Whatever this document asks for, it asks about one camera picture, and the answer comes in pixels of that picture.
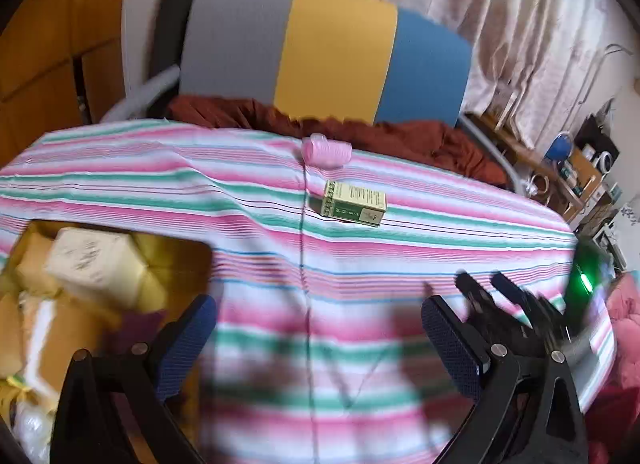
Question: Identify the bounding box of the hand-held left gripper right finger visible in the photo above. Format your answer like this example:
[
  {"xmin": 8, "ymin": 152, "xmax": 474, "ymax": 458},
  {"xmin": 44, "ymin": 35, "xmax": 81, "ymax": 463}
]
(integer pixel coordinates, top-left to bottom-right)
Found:
[{"xmin": 421, "ymin": 295, "xmax": 588, "ymax": 464}]

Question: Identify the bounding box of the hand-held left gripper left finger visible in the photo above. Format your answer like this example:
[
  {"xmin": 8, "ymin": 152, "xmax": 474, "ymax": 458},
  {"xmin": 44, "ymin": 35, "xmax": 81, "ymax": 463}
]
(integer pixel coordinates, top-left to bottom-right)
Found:
[{"xmin": 50, "ymin": 294, "xmax": 218, "ymax": 464}]

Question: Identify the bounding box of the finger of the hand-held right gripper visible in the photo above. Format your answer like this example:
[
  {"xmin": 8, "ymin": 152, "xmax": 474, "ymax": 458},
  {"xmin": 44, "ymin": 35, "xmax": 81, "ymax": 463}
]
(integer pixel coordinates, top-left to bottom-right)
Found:
[
  {"xmin": 491, "ymin": 271, "xmax": 561, "ymax": 341},
  {"xmin": 455, "ymin": 270, "xmax": 521, "ymax": 343}
]

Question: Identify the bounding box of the gold metal tin box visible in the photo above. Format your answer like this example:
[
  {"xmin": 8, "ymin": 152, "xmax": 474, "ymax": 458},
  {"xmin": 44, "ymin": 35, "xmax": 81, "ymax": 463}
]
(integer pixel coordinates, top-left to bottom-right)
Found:
[{"xmin": 0, "ymin": 221, "xmax": 216, "ymax": 445}]

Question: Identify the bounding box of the white box with purple print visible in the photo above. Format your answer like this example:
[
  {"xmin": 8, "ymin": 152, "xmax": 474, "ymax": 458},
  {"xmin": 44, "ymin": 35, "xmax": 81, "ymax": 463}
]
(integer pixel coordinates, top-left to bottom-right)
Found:
[{"xmin": 44, "ymin": 227, "xmax": 147, "ymax": 309}]

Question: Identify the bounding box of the pink bedding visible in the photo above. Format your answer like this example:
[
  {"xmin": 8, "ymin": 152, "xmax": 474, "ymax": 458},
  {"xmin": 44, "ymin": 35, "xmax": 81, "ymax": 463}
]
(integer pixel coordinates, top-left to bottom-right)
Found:
[{"xmin": 605, "ymin": 271, "xmax": 640, "ymax": 345}]

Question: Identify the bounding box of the pink green striped tablecloth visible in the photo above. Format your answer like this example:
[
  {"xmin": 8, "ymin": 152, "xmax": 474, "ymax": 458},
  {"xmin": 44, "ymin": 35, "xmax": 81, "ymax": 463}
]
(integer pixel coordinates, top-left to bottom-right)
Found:
[{"xmin": 0, "ymin": 119, "xmax": 616, "ymax": 464}]

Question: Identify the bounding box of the cluttered side shelf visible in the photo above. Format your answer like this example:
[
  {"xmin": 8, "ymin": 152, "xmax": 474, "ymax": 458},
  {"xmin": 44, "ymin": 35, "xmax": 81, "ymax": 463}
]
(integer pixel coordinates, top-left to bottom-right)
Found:
[{"xmin": 480, "ymin": 114, "xmax": 586, "ymax": 217}]

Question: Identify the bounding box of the blue round object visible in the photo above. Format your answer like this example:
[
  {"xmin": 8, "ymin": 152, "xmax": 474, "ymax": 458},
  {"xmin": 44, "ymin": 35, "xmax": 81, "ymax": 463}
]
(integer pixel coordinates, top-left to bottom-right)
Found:
[{"xmin": 545, "ymin": 131, "xmax": 573, "ymax": 161}]

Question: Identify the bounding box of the black box on desk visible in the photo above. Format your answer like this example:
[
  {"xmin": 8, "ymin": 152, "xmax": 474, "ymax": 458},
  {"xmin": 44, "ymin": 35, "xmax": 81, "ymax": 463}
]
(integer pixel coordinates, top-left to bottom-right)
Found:
[{"xmin": 575, "ymin": 114, "xmax": 618, "ymax": 170}]

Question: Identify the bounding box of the small green carton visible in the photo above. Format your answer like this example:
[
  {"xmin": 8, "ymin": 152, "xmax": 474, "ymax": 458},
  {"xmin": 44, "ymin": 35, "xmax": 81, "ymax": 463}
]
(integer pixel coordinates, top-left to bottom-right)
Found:
[{"xmin": 320, "ymin": 180, "xmax": 388, "ymax": 228}]

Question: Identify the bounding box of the dark red cloth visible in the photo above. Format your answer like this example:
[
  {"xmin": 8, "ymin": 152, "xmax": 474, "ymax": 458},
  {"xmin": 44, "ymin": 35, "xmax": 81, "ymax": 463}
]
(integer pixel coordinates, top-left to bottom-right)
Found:
[{"xmin": 167, "ymin": 94, "xmax": 508, "ymax": 190}]

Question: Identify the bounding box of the pink tissue packet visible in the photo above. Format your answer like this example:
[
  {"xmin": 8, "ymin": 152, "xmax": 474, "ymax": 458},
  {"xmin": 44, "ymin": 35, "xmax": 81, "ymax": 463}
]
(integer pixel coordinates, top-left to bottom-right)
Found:
[{"xmin": 301, "ymin": 133, "xmax": 352, "ymax": 165}]

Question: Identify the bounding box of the patterned pink curtain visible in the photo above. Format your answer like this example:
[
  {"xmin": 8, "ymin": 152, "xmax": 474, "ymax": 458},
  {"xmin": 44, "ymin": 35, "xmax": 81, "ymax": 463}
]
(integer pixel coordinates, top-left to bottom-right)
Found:
[{"xmin": 327, "ymin": 0, "xmax": 640, "ymax": 125}]

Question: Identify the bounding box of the grey yellow blue chair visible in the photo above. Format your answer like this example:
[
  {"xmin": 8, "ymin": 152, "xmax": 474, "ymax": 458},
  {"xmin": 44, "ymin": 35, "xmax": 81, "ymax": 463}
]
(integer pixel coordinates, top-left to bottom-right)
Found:
[{"xmin": 100, "ymin": 0, "xmax": 526, "ymax": 190}]

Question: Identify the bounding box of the wooden panelled wardrobe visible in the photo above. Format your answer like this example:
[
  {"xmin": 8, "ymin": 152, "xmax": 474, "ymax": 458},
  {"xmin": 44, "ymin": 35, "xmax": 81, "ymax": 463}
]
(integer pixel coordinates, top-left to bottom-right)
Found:
[{"xmin": 0, "ymin": 0, "xmax": 131, "ymax": 170}]

